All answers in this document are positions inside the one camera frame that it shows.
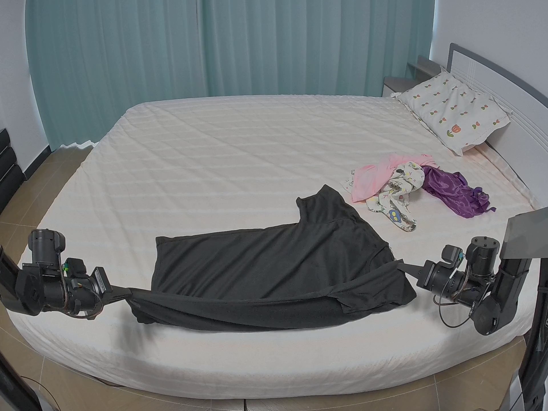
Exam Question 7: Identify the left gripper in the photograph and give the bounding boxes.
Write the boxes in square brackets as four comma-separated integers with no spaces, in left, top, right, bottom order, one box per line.
[64,266,113,318]

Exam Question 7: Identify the grey bedside table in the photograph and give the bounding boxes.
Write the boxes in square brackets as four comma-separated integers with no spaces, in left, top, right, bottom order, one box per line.
[382,55,446,97]

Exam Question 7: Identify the pink garment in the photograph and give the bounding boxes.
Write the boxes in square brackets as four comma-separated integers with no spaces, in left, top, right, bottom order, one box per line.
[351,152,436,204]

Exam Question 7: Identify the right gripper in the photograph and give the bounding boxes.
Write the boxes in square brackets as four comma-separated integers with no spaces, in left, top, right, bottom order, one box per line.
[416,260,469,305]

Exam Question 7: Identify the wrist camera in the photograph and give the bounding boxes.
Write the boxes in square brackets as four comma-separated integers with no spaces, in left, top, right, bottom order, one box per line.
[63,259,86,279]
[442,245,465,269]

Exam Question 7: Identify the bed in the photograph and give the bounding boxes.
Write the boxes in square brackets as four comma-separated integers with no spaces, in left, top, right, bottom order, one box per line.
[9,43,548,401]

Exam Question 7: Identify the purple garment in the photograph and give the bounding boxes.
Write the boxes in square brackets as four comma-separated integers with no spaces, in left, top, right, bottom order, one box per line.
[422,166,497,219]

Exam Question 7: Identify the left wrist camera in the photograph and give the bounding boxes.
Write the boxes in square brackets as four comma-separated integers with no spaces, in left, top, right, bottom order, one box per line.
[63,259,86,279]

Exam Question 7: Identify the blue-green curtain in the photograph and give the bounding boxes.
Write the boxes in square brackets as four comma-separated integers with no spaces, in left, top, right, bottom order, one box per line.
[26,0,210,151]
[201,0,437,99]

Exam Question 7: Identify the black T-shirt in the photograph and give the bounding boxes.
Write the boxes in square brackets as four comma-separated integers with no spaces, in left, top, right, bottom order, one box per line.
[128,184,418,332]

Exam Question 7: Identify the white printed garment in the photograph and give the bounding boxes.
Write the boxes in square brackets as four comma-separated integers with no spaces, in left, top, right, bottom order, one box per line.
[342,161,425,233]

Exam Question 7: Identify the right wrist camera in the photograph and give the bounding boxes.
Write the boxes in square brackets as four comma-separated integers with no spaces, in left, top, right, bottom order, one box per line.
[442,245,465,269]

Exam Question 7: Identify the white printed pillow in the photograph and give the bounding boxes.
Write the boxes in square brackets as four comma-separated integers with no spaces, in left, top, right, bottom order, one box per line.
[392,68,513,156]

